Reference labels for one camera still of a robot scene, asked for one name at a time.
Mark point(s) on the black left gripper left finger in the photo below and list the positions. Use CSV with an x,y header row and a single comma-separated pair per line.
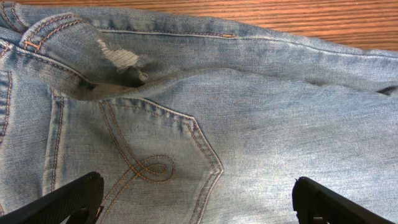
x,y
77,202

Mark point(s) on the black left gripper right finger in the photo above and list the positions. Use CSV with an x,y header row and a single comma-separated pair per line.
x,y
315,203

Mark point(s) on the medium blue denim jeans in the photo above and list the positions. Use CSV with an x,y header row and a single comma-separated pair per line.
x,y
190,119

